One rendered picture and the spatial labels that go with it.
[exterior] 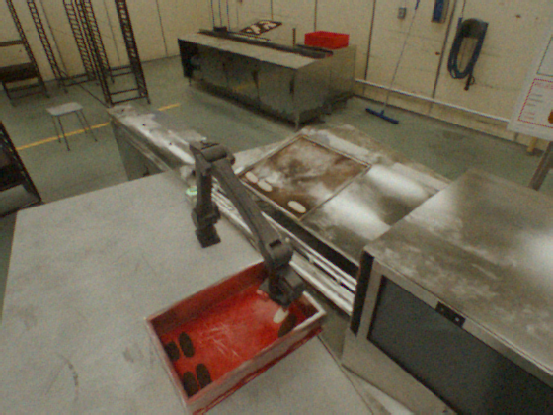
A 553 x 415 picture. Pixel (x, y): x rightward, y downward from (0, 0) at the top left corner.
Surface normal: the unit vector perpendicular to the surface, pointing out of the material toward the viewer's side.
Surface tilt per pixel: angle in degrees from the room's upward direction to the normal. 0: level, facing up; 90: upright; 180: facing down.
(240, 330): 0
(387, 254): 0
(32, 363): 0
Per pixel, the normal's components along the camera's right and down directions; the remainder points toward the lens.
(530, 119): -0.71, 0.43
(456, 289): -0.03, -0.80
